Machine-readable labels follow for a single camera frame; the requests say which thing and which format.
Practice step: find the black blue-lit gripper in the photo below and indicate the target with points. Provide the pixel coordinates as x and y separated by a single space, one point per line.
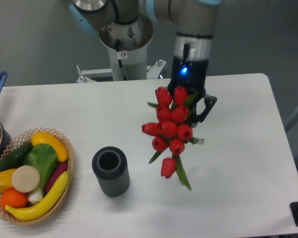
192 76

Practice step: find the red tulip bouquet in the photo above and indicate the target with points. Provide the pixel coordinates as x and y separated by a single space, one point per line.
172 130

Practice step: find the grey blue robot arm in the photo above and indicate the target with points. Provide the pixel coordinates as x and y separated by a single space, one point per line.
195 21

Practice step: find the dark grey ribbed vase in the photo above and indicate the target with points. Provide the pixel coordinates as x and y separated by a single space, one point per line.
110 167

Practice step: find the purple sweet potato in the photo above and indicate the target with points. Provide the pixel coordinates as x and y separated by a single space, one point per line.
60 168

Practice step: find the yellow squash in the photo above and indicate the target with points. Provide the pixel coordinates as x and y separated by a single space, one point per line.
42 137

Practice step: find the green bok choy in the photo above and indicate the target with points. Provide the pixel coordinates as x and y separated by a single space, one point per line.
43 158

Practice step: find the woven wicker basket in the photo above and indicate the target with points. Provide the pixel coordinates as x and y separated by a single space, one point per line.
24 139

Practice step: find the beige round disc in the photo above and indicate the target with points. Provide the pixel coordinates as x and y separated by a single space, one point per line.
25 179

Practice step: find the green cucumber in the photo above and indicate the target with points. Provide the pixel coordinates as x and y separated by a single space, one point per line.
15 158

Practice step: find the yellow banana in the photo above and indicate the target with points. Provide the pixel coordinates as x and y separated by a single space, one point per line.
45 205

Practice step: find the orange fruit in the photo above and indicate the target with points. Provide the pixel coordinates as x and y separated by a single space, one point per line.
13 198

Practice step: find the yellow bell pepper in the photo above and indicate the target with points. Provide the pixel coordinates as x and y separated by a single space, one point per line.
1 181

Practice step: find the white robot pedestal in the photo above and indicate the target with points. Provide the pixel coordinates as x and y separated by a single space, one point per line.
127 48

